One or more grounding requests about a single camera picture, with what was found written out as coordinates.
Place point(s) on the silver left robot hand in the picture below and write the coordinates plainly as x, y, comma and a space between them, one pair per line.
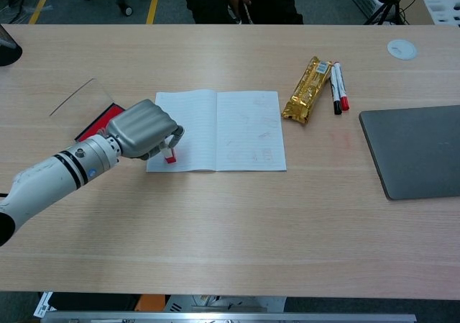
143, 128

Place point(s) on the small red white stamp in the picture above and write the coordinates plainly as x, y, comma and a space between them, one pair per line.
170, 158

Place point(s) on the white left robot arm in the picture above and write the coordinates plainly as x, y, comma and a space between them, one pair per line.
54, 179

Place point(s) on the open white lined notebook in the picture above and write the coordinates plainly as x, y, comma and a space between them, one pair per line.
244, 128

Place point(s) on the red ink pad black case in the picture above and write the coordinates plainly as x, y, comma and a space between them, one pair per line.
97, 125

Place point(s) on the clear plastic ink pad lid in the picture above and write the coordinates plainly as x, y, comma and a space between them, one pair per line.
84, 100

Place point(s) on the black device at table edge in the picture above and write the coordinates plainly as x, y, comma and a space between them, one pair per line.
9, 55

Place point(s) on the gold foil snack packet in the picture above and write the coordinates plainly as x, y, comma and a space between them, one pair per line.
307, 91

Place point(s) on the orange part under table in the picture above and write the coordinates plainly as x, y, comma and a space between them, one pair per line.
149, 303

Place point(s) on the white marker black cap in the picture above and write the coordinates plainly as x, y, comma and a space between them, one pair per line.
336, 96

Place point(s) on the white printed paper sheet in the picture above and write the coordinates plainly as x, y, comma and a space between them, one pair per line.
43, 305

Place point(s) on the white marker red cap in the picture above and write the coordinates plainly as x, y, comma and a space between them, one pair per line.
342, 85

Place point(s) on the black tripod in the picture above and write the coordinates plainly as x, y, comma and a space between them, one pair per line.
386, 10

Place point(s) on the grey closed laptop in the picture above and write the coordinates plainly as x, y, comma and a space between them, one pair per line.
417, 150

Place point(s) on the brown cardboard box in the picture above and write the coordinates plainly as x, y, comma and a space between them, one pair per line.
413, 8

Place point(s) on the white foam insert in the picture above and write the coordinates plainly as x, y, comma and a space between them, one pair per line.
443, 10

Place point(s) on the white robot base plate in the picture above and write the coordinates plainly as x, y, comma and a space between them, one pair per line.
223, 303

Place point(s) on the aluminium profile rail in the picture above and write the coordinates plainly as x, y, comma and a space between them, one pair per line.
230, 318

